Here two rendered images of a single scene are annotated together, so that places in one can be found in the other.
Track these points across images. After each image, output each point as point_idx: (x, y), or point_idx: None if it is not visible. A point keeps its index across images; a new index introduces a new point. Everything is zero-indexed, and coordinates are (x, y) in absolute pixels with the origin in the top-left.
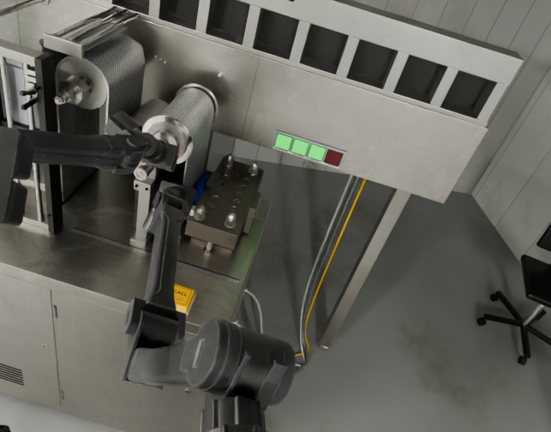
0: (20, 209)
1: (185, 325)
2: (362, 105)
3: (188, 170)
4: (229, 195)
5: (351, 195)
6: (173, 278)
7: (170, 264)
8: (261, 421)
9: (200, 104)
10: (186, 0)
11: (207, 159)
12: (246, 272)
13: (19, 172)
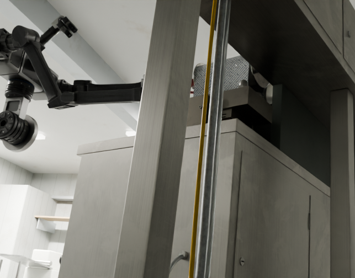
0: (59, 25)
1: (67, 92)
2: None
3: (197, 94)
4: None
5: (216, 33)
6: (93, 91)
7: (101, 90)
8: (11, 35)
9: (237, 55)
10: None
11: (279, 122)
12: (129, 136)
13: (62, 20)
